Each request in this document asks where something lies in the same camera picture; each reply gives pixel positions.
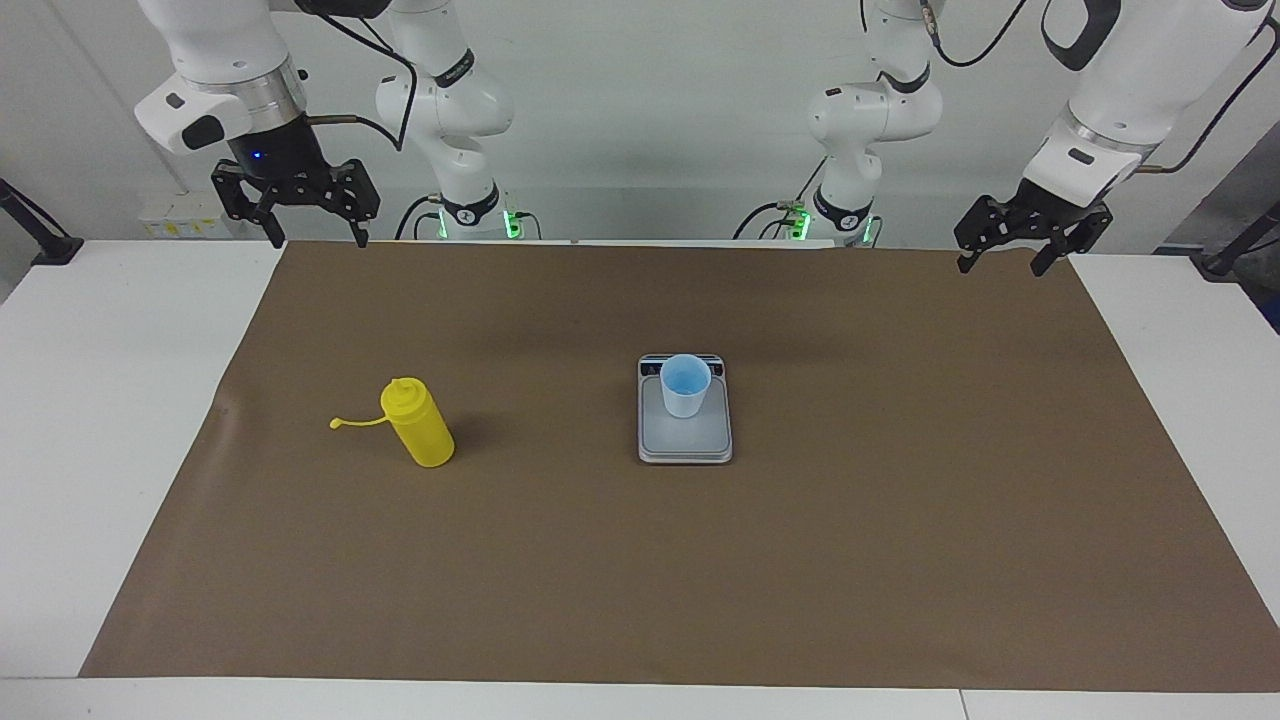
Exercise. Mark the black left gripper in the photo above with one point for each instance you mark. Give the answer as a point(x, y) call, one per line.
point(1060, 208)

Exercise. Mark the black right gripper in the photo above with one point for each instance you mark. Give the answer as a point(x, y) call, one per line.
point(280, 160)

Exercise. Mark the yellow squeeze bottle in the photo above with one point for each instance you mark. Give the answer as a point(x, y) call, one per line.
point(425, 435)

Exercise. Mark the light blue plastic cup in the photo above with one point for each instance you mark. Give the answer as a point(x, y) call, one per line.
point(685, 400)

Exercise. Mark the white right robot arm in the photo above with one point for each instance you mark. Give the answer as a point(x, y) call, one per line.
point(220, 50)

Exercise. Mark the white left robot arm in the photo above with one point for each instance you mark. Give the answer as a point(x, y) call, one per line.
point(1150, 70)

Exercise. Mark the silver digital kitchen scale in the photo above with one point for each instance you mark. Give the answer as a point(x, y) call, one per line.
point(685, 440)

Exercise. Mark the black clamp stand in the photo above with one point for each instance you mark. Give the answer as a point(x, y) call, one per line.
point(1222, 262)
point(55, 248)

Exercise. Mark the blue object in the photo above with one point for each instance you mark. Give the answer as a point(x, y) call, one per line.
point(1274, 312)

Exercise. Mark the brown paper table mat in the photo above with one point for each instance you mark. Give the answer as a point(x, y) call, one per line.
point(600, 560)

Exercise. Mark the white wall outlet box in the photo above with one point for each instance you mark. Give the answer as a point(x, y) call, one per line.
point(185, 220)

